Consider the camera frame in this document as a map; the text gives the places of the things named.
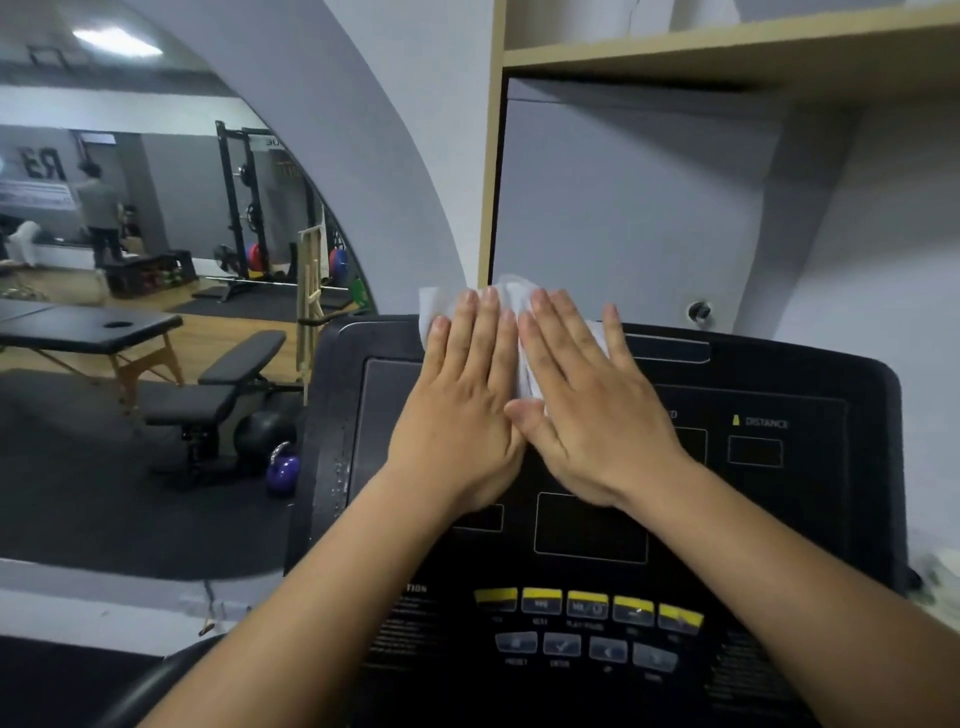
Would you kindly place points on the person's left hand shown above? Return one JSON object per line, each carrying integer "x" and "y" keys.
{"x": 457, "y": 420}

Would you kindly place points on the person's right hand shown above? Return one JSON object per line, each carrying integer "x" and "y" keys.
{"x": 600, "y": 427}

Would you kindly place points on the white wet wipe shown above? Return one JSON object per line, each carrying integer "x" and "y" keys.
{"x": 439, "y": 300}

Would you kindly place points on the person's right forearm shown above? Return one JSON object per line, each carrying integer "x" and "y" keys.
{"x": 787, "y": 585}

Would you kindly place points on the person's left forearm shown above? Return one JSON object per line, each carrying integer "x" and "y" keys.
{"x": 322, "y": 607}

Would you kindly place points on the black round knob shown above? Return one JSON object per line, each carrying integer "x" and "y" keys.
{"x": 700, "y": 310}

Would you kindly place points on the purple kettlebell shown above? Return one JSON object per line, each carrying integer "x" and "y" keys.
{"x": 283, "y": 476}

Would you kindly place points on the blue weight plates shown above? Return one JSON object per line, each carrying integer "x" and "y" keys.
{"x": 339, "y": 266}

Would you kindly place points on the black medicine ball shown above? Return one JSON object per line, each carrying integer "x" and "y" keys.
{"x": 262, "y": 435}

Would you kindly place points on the black weight bench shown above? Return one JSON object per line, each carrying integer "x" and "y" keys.
{"x": 240, "y": 356}

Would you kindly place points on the red weight plates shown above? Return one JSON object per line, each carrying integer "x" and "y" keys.
{"x": 257, "y": 261}

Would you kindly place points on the black power rack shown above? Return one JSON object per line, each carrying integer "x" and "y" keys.
{"x": 229, "y": 195}

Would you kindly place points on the low black storage rack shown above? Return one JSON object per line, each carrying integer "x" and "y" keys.
{"x": 146, "y": 274}

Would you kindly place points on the black massage table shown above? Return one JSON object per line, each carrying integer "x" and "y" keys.
{"x": 90, "y": 326}

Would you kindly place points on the white ceiling light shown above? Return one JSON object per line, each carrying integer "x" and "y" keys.
{"x": 116, "y": 41}

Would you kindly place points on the wooden ladder frame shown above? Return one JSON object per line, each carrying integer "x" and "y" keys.
{"x": 307, "y": 300}

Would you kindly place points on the white wall banner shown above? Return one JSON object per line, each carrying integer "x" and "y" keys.
{"x": 37, "y": 195}

